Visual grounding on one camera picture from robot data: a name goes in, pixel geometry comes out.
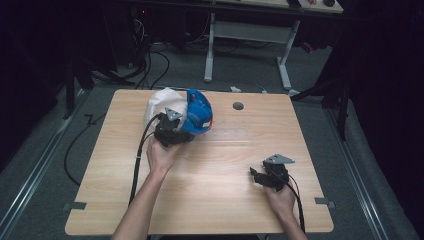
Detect white cap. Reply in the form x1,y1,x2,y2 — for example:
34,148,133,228
143,87,189,133

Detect black metal stand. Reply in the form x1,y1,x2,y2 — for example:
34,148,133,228
291,75,354,141
63,59,135,120

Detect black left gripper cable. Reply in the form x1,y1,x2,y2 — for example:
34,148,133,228
128,113,164,206

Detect black floor cable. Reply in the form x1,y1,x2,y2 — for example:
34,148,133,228
63,113,108,187

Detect blue cap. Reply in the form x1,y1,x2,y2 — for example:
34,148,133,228
179,88,214,142

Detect aluminium floor rail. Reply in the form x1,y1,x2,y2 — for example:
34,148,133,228
324,108,389,240
0,89,88,234

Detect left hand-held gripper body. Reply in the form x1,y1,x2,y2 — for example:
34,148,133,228
153,107,184,148

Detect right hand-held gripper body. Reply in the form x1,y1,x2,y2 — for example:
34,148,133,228
263,153,296,193

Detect grey tape strip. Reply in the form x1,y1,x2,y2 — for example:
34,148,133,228
63,201,87,212
314,197,336,210

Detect person's left hand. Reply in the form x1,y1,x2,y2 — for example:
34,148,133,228
146,135,184,176

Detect white-framed desk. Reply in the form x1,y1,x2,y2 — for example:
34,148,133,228
203,0,344,92

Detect person's right hand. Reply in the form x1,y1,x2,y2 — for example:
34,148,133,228
264,186,297,219

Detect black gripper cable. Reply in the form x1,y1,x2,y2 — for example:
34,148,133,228
128,113,164,206
286,173,307,234

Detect bundle of black cables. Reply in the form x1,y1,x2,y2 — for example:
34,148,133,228
128,16,171,90

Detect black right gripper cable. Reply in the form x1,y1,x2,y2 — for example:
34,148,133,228
286,173,307,234

